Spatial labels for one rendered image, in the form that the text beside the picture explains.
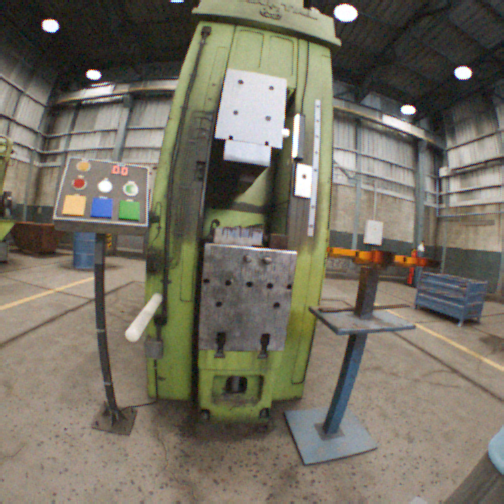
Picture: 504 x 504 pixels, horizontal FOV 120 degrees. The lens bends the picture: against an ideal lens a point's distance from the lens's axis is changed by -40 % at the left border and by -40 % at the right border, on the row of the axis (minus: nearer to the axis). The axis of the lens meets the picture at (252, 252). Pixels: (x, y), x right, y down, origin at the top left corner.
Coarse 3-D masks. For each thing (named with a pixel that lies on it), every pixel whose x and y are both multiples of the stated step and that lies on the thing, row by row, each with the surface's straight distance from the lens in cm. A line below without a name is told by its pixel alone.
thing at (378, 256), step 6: (336, 252) 103; (342, 252) 98; (348, 252) 94; (354, 252) 91; (360, 252) 87; (366, 252) 84; (372, 252) 80; (378, 252) 80; (384, 252) 77; (390, 252) 75; (396, 252) 76; (366, 258) 84; (372, 258) 80; (378, 258) 80; (384, 258) 78; (390, 258) 75; (384, 264) 76; (390, 264) 75
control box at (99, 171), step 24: (72, 168) 99; (96, 168) 99; (120, 168) 99; (144, 168) 102; (72, 192) 92; (96, 192) 91; (120, 192) 92; (144, 192) 94; (72, 216) 86; (144, 216) 88
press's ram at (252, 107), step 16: (240, 80) 124; (256, 80) 126; (272, 80) 128; (224, 96) 117; (240, 96) 118; (256, 96) 120; (272, 96) 122; (224, 112) 113; (240, 112) 114; (256, 112) 115; (272, 112) 117; (224, 128) 109; (240, 128) 110; (256, 128) 111; (272, 128) 113; (224, 144) 113; (272, 144) 110
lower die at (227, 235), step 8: (216, 232) 99; (224, 232) 99; (232, 232) 100; (240, 232) 100; (248, 232) 100; (256, 232) 101; (216, 240) 99; (224, 240) 99; (232, 240) 100; (240, 240) 100; (248, 240) 101; (256, 240) 101
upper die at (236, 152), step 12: (228, 144) 106; (240, 144) 107; (252, 144) 108; (228, 156) 105; (240, 156) 105; (252, 156) 106; (264, 156) 107; (228, 168) 116; (240, 168) 114; (252, 168) 112; (264, 168) 110; (228, 180) 141
